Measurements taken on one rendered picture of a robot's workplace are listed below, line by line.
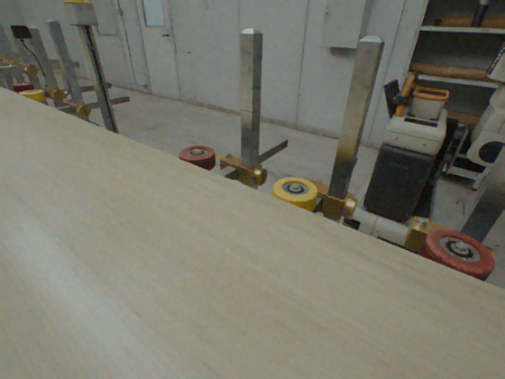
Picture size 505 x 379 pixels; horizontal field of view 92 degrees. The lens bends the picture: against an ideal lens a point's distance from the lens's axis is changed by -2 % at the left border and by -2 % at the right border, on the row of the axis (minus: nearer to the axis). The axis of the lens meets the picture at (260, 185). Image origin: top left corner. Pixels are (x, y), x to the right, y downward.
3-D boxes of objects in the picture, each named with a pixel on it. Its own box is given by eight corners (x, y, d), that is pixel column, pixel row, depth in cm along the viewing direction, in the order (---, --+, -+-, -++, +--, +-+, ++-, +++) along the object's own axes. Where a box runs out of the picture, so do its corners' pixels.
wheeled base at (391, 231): (335, 239, 159) (343, 207, 146) (362, 196, 204) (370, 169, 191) (457, 293, 127) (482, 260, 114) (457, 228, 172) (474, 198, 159)
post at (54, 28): (90, 131, 125) (54, 19, 100) (93, 133, 124) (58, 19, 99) (83, 134, 123) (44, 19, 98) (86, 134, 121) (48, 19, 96)
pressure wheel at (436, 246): (466, 328, 35) (512, 275, 29) (408, 316, 36) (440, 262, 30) (445, 282, 41) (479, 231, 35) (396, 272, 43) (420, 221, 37)
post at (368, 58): (321, 239, 68) (365, 35, 43) (334, 244, 66) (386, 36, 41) (316, 247, 66) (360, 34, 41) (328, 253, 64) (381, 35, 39)
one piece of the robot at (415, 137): (353, 224, 151) (397, 77, 108) (375, 187, 190) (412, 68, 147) (414, 248, 136) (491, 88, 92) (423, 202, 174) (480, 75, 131)
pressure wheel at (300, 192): (295, 254, 46) (303, 204, 40) (261, 235, 50) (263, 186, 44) (316, 233, 51) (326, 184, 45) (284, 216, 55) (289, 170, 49)
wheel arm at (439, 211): (431, 190, 70) (437, 177, 68) (445, 194, 68) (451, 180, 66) (411, 308, 39) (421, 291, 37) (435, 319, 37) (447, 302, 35)
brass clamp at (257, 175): (232, 167, 78) (232, 152, 76) (268, 180, 72) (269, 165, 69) (218, 175, 74) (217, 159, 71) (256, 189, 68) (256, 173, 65)
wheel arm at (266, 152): (280, 146, 93) (280, 135, 91) (288, 149, 92) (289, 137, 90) (190, 199, 62) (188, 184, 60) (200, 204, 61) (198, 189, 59)
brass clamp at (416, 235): (407, 232, 55) (415, 213, 52) (480, 259, 48) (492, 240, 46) (402, 248, 50) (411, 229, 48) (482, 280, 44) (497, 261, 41)
